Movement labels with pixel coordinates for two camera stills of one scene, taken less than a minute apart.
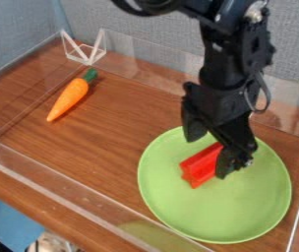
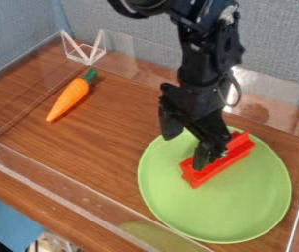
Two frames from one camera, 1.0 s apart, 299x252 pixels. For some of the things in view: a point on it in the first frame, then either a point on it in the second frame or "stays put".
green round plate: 228,211 stays put
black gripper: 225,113 to 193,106
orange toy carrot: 71,94 stays put
